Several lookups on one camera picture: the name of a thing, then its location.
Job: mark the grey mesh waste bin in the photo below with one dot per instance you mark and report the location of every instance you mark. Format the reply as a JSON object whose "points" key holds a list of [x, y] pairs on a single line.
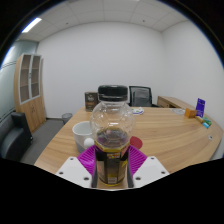
{"points": [[66, 118]]}

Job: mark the wooden side desk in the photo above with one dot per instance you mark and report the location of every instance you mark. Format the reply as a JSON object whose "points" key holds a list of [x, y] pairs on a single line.
{"points": [[170, 101]]}

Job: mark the clear black-capped drink bottle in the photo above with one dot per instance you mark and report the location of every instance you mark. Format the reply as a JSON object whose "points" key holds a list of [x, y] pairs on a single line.
{"points": [[111, 133]]}

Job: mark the black mesh office chair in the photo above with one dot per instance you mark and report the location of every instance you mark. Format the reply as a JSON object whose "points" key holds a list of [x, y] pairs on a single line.
{"points": [[141, 96]]}

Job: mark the rectangular ceiling light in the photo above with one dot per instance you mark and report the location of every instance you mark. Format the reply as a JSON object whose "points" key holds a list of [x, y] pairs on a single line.
{"points": [[31, 25]]}

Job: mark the white mug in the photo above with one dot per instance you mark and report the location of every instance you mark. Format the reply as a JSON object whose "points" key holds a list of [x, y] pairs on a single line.
{"points": [[81, 131]]}

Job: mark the orange cardboard box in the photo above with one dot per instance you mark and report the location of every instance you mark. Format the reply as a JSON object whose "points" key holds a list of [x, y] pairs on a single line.
{"points": [[190, 112]]}

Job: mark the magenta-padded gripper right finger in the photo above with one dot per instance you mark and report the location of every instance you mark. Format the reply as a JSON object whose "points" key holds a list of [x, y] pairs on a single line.
{"points": [[150, 170]]}

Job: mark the small brown carton box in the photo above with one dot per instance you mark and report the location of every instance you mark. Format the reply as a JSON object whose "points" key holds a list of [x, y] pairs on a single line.
{"points": [[90, 101]]}

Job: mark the green flat box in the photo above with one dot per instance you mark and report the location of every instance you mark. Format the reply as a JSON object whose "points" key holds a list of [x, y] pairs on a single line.
{"points": [[207, 121]]}

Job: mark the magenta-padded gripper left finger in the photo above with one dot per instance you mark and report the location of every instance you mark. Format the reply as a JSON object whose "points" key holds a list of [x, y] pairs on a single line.
{"points": [[76, 170]]}

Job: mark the wooden glass-door cabinet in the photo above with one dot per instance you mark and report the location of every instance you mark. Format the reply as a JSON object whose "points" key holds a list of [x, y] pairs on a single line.
{"points": [[33, 113]]}

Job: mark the small blue box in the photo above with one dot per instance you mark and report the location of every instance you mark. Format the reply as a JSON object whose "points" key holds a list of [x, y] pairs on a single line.
{"points": [[205, 125]]}

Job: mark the purple standing sign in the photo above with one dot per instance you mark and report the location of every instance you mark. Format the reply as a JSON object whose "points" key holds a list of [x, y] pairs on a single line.
{"points": [[200, 107]]}

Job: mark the black leather sofa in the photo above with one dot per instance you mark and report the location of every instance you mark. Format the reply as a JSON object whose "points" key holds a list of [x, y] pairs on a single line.
{"points": [[13, 140]]}

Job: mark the small yellow box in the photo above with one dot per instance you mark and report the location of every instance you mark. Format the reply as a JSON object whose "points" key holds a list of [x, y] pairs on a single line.
{"points": [[199, 119]]}

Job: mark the white green pamphlet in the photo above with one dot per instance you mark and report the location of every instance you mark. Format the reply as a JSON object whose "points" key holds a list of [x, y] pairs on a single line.
{"points": [[138, 111]]}

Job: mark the round clear glass dish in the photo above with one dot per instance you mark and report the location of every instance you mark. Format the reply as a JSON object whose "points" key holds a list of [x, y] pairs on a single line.
{"points": [[179, 111]]}

